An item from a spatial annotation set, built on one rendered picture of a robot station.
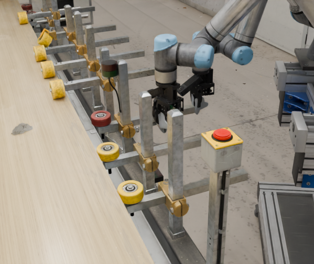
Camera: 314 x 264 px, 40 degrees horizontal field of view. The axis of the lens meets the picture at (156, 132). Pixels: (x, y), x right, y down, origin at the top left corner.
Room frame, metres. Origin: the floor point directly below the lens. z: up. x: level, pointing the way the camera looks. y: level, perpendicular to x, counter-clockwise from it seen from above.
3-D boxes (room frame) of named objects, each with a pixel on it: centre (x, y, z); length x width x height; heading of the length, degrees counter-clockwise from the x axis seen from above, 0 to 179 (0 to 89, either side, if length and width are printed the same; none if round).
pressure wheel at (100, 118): (1.54, 0.22, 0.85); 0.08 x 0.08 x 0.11
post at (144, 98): (1.31, 0.04, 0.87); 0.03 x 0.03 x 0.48; 21
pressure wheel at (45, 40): (2.46, 0.63, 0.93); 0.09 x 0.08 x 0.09; 111
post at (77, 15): (2.24, 0.39, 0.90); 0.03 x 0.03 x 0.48; 21
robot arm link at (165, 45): (1.36, -0.04, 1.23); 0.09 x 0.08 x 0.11; 70
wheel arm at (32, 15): (2.99, 0.64, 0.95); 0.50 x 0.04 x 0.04; 111
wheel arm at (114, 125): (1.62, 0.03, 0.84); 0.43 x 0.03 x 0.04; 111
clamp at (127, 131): (1.56, 0.14, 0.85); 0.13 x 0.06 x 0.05; 21
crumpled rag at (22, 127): (1.45, 0.52, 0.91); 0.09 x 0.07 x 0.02; 138
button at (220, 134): (0.83, -0.15, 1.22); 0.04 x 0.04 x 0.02
